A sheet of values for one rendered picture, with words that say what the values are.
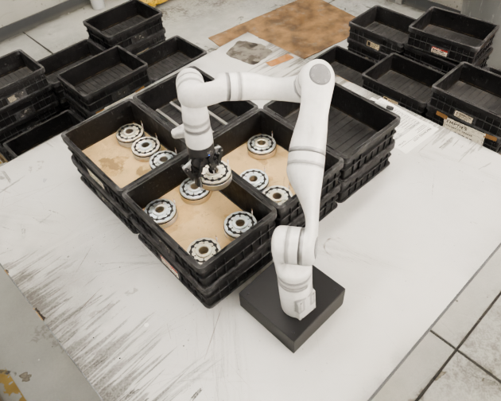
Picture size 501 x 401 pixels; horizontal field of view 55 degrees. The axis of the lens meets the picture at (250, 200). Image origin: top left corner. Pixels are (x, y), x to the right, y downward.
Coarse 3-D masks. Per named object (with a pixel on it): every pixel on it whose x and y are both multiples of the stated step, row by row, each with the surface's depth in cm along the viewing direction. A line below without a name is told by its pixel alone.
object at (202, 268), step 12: (180, 156) 160; (168, 168) 157; (144, 180) 153; (252, 192) 147; (132, 204) 146; (264, 204) 144; (144, 216) 143; (276, 216) 143; (156, 228) 140; (252, 228) 138; (168, 240) 137; (240, 240) 135; (180, 252) 134; (228, 252) 134; (192, 264) 131; (204, 264) 130
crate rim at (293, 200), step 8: (256, 112) 173; (264, 112) 173; (240, 120) 170; (280, 120) 169; (232, 128) 168; (288, 128) 167; (216, 136) 165; (328, 152) 157; (336, 168) 153; (240, 176) 152; (328, 176) 152; (248, 184) 150; (256, 192) 147; (272, 200) 144; (288, 200) 144; (296, 200) 146; (280, 208) 142; (288, 208) 145
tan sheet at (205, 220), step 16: (176, 192) 163; (144, 208) 158; (192, 208) 157; (208, 208) 157; (224, 208) 157; (240, 208) 156; (176, 224) 153; (192, 224) 153; (208, 224) 152; (176, 240) 149; (192, 240) 149; (224, 240) 148
